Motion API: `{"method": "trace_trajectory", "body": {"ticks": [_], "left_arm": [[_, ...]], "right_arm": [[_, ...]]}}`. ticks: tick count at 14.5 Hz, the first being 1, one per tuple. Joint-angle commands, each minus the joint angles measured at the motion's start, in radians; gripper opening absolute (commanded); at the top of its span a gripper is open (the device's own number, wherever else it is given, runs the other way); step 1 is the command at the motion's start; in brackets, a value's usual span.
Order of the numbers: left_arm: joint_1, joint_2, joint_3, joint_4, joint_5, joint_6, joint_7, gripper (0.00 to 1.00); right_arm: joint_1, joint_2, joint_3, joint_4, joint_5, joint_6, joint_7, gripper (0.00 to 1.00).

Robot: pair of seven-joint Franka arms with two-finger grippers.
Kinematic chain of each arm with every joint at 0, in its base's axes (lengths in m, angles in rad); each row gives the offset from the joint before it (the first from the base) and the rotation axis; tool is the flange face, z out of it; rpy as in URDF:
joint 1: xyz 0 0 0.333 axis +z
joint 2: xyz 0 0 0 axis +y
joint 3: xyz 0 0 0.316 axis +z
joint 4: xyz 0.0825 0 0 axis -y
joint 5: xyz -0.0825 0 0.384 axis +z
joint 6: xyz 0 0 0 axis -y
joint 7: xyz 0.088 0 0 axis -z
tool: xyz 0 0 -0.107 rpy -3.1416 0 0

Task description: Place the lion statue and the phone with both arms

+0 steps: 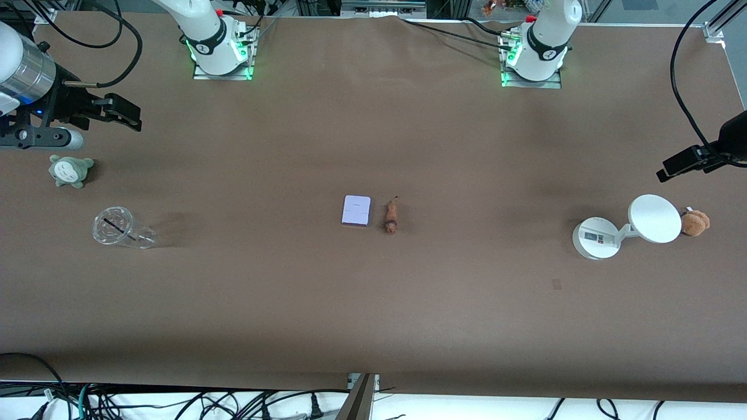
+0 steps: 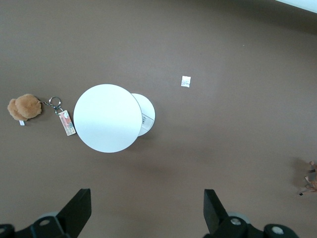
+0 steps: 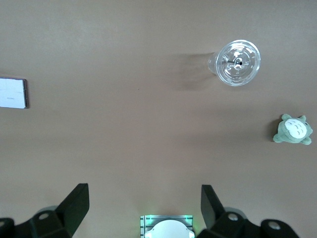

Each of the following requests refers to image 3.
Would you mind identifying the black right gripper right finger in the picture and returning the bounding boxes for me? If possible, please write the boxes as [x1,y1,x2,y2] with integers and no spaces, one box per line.
[195,184,302,238]

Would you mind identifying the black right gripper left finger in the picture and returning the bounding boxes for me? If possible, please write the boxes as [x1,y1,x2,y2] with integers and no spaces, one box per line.
[0,183,90,238]

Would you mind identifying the purple small box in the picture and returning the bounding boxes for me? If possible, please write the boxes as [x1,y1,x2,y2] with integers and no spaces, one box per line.
[0,77,27,109]

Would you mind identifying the brown table cover sheet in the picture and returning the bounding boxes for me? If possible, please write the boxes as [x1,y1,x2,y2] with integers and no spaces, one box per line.
[0,0,317,238]

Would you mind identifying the grey totoro plush toy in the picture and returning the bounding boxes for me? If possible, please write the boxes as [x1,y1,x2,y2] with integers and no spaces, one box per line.
[272,113,313,146]

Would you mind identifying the clear plastic cup with lid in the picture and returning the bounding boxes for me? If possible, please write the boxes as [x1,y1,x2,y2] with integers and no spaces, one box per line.
[207,39,262,87]

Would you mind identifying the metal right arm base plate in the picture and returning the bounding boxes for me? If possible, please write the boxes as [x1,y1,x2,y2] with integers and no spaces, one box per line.
[140,214,196,238]

